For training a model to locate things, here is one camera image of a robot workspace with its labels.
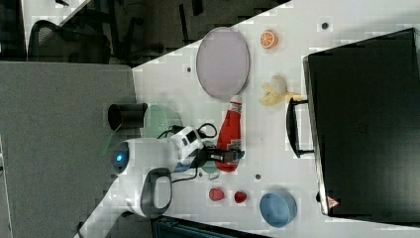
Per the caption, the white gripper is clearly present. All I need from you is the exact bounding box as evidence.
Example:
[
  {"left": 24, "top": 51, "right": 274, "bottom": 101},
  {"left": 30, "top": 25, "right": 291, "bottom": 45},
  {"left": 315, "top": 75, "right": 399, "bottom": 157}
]
[{"left": 169, "top": 125, "right": 245, "bottom": 167}]

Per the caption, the red ketchup bottle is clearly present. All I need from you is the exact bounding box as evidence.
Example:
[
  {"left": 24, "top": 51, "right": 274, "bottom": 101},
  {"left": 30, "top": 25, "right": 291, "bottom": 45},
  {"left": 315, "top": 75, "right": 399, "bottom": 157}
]
[{"left": 216, "top": 95, "right": 242, "bottom": 152}]

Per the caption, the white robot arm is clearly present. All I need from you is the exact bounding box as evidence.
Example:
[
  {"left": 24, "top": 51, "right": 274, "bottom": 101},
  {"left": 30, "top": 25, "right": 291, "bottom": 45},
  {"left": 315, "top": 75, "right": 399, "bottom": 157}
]
[{"left": 73, "top": 125, "right": 245, "bottom": 238}]

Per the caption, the grey round plate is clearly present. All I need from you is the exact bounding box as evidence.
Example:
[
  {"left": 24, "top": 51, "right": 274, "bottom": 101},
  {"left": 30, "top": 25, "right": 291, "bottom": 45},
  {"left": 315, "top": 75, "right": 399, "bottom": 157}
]
[{"left": 196, "top": 27, "right": 250, "bottom": 100}]

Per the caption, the green measuring cup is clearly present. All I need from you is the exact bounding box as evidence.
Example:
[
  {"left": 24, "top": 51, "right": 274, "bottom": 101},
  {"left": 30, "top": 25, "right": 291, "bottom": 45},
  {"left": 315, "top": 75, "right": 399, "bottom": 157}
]
[{"left": 201, "top": 141, "right": 220, "bottom": 180}]

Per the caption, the red strawberry toy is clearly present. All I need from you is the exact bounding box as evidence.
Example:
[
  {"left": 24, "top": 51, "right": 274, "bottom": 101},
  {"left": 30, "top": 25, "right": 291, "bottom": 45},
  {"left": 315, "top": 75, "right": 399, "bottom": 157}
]
[{"left": 209, "top": 187, "right": 225, "bottom": 201}]

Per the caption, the blue bowl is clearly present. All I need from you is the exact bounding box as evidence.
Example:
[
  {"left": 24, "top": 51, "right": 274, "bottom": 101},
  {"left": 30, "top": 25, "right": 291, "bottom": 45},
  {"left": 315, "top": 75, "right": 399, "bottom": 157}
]
[{"left": 260, "top": 189, "right": 297, "bottom": 228}]

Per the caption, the green oval colander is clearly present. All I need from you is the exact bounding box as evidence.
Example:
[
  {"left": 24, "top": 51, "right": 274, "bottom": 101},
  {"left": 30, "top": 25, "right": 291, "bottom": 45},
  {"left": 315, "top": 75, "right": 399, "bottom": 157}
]
[{"left": 144, "top": 105, "right": 182, "bottom": 138}]

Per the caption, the peeled banana toy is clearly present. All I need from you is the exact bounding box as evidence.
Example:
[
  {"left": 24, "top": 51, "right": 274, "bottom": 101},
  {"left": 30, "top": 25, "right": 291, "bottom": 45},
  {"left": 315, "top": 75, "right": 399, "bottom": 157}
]
[{"left": 260, "top": 74, "right": 303, "bottom": 106}]

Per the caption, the black round pan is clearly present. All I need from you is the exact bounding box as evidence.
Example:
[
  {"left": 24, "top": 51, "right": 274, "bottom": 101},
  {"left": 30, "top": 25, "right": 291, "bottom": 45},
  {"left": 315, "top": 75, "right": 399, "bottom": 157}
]
[{"left": 108, "top": 103, "right": 148, "bottom": 131}]

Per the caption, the green slotted spatula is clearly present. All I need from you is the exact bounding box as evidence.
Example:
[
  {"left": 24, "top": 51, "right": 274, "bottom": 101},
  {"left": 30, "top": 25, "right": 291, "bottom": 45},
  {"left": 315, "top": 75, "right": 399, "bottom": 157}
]
[{"left": 99, "top": 132, "right": 115, "bottom": 156}]

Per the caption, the orange slice toy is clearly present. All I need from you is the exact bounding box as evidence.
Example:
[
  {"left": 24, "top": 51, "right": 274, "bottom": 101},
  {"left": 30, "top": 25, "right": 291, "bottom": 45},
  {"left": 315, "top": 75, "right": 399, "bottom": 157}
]
[{"left": 260, "top": 30, "right": 278, "bottom": 50}]

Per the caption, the black toaster oven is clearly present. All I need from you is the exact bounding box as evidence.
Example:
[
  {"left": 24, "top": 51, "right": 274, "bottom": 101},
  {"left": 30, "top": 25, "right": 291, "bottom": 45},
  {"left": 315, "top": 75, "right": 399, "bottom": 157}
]
[{"left": 286, "top": 28, "right": 420, "bottom": 227}]

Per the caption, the black office chair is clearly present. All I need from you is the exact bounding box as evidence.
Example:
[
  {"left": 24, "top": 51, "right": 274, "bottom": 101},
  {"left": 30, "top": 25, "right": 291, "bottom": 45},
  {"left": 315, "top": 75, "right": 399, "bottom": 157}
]
[{"left": 28, "top": 20, "right": 111, "bottom": 64}]

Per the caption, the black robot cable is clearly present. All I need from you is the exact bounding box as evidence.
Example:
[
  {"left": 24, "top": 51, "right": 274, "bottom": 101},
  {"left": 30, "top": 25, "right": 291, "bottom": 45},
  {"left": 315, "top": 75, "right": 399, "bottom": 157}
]
[{"left": 157, "top": 122, "right": 219, "bottom": 184}]

